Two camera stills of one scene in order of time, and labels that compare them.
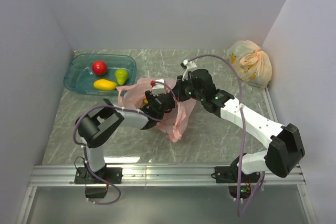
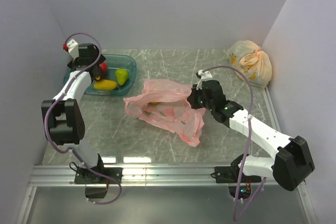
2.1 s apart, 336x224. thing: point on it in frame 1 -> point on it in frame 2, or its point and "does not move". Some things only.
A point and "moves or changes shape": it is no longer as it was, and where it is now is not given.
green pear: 121,74 does not move
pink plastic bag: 133,95 moves or changes shape
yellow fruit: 104,84 does not move
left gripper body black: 150,97 -> 74,62
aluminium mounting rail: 63,176 does not move
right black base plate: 229,174 does not move
